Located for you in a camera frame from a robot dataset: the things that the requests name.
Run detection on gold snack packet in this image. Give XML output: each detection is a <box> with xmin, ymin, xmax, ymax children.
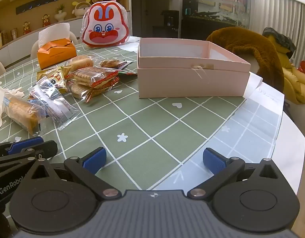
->
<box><xmin>37</xmin><ymin>66</ymin><xmax>71</xmax><ymax>93</ymax></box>

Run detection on rabbit face bag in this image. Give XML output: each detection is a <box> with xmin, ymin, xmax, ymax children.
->
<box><xmin>82</xmin><ymin>1</ymin><xmax>130</xmax><ymax>48</ymax></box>

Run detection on small pastry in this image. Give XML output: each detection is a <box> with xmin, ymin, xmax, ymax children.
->
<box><xmin>100</xmin><ymin>58</ymin><xmax>125</xmax><ymax>69</ymax></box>

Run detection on glass fish tank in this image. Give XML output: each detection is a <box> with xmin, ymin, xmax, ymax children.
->
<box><xmin>197</xmin><ymin>0</ymin><xmax>251</xmax><ymax>28</ymax></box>

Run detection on grey curtains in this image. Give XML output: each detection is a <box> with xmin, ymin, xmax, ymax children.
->
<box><xmin>249</xmin><ymin>0</ymin><xmax>305</xmax><ymax>65</ymax></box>

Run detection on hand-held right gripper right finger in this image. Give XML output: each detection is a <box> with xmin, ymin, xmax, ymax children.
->
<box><xmin>188</xmin><ymin>148</ymin><xmax>279</xmax><ymax>200</ymax></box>

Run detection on pink cardboard box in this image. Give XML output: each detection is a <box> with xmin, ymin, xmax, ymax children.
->
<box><xmin>137</xmin><ymin>38</ymin><xmax>251</xmax><ymax>99</ymax></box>

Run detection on black wall panel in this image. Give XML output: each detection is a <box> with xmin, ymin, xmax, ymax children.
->
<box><xmin>15</xmin><ymin>0</ymin><xmax>60</xmax><ymax>16</ymax></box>

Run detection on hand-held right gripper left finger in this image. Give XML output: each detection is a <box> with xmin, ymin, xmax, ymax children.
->
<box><xmin>31</xmin><ymin>147</ymin><xmax>120</xmax><ymax>200</ymax></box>

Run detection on clear packet of grey sachets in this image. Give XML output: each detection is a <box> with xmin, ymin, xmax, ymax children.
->
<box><xmin>28</xmin><ymin>76</ymin><xmax>81</xmax><ymax>131</ymax></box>

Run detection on red-edged cracker packet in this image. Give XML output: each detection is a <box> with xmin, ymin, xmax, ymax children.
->
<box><xmin>68</xmin><ymin>67</ymin><xmax>120</xmax><ymax>88</ymax></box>

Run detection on white plush toy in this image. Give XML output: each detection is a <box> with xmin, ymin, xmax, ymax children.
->
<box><xmin>72</xmin><ymin>0</ymin><xmax>92</xmax><ymax>18</ymax></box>

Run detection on dark grey jacket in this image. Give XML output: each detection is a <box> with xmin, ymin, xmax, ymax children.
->
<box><xmin>262</xmin><ymin>27</ymin><xmax>297</xmax><ymax>55</ymax></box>

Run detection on yellow padded beanbag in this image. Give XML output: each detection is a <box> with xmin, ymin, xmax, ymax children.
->
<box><xmin>274</xmin><ymin>36</ymin><xmax>305</xmax><ymax>105</ymax></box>

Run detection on white tissue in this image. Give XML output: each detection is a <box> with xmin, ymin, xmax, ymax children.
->
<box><xmin>38</xmin><ymin>22</ymin><xmax>71</xmax><ymax>48</ymax></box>

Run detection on green checked tablecloth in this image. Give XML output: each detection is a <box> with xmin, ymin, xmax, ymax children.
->
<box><xmin>0</xmin><ymin>40</ymin><xmax>283</xmax><ymax>191</ymax></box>

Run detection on monkey figurine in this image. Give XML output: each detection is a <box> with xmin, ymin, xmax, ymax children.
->
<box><xmin>41</xmin><ymin>14</ymin><xmax>52</xmax><ymax>28</ymax></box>
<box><xmin>22</xmin><ymin>21</ymin><xmax>32</xmax><ymax>36</ymax></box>

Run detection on white vase with plant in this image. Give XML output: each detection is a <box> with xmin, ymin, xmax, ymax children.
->
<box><xmin>54</xmin><ymin>4</ymin><xmax>66</xmax><ymax>23</ymax></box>

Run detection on snack packets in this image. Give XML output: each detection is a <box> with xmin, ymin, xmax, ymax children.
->
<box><xmin>2</xmin><ymin>95</ymin><xmax>47</xmax><ymax>136</ymax></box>

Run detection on gold-edged cracker packet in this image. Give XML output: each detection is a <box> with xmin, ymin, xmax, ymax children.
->
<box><xmin>67</xmin><ymin>78</ymin><xmax>119</xmax><ymax>103</ymax></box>

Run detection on black water dispenser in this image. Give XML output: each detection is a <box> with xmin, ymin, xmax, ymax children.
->
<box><xmin>160</xmin><ymin>10</ymin><xmax>180</xmax><ymax>39</ymax></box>

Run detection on crumpled tissue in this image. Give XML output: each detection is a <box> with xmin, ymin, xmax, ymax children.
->
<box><xmin>5</xmin><ymin>87</ymin><xmax>25</xmax><ymax>99</ymax></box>

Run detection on orange tissue box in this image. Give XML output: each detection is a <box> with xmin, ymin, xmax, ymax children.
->
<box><xmin>36</xmin><ymin>38</ymin><xmax>77</xmax><ymax>70</ymax></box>

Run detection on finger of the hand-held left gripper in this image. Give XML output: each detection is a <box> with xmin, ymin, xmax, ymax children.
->
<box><xmin>0</xmin><ymin>136</ymin><xmax>44</xmax><ymax>157</ymax></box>
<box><xmin>0</xmin><ymin>140</ymin><xmax>59</xmax><ymax>179</ymax></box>

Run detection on bread bun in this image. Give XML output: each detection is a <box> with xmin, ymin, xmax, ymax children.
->
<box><xmin>67</xmin><ymin>55</ymin><xmax>94</xmax><ymax>70</ymax></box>

